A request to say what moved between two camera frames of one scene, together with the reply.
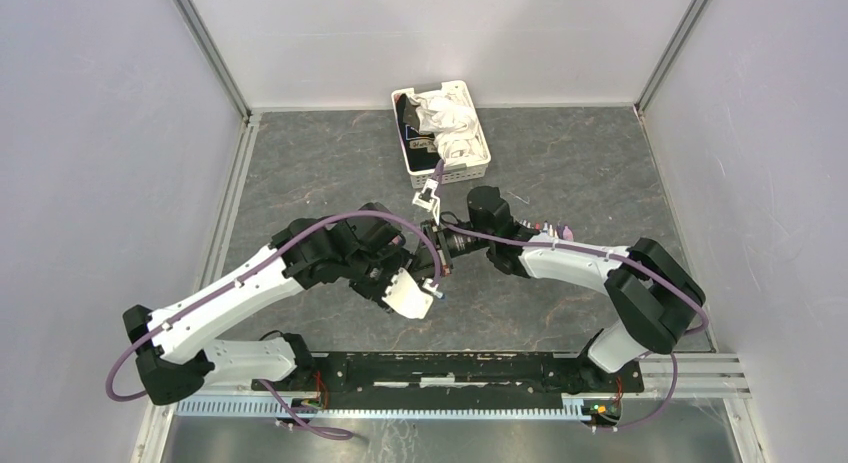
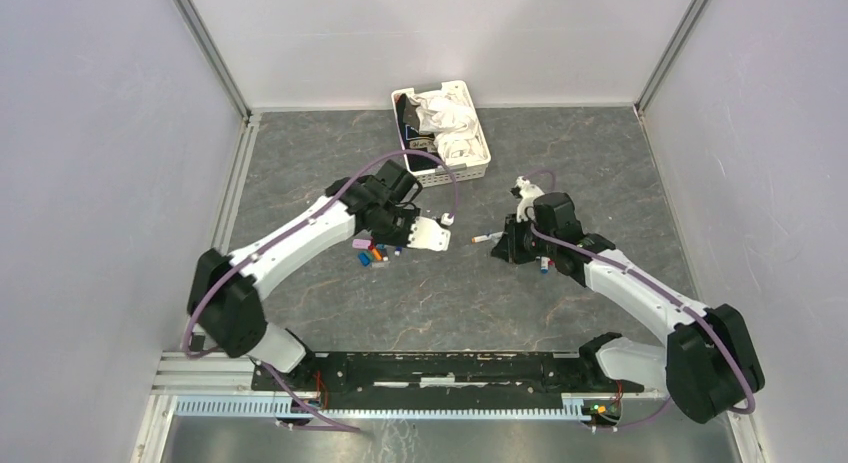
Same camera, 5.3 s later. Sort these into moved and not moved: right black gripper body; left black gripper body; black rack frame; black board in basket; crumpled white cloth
Moved: right black gripper body; left black gripper body
Not moved: black rack frame; black board in basket; crumpled white cloth
